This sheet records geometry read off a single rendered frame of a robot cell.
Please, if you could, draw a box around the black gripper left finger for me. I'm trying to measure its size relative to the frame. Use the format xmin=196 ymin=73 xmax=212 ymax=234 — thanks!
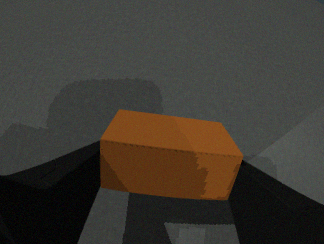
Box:
xmin=0 ymin=141 xmax=101 ymax=244

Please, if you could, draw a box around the orange block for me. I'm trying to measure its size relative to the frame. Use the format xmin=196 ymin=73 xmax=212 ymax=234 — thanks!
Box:
xmin=100 ymin=110 xmax=243 ymax=200

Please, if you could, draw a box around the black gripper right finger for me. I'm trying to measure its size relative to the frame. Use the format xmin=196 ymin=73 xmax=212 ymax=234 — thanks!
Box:
xmin=227 ymin=159 xmax=324 ymax=244

